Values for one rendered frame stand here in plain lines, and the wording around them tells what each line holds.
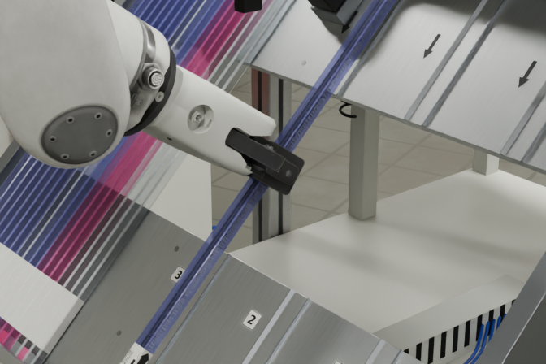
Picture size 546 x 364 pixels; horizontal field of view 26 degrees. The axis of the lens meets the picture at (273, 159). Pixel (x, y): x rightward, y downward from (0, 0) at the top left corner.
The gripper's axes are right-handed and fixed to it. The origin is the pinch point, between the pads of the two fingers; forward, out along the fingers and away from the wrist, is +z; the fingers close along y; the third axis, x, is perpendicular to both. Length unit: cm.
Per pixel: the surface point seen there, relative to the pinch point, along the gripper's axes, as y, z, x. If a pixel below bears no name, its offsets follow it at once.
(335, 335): -5.4, 10.2, 9.8
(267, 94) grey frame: 49, 41, -11
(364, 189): 45, 62, -7
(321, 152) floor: 190, 199, -25
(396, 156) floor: 173, 212, -34
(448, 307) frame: 14, 49, 3
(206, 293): 9.8, 9.8, 12.3
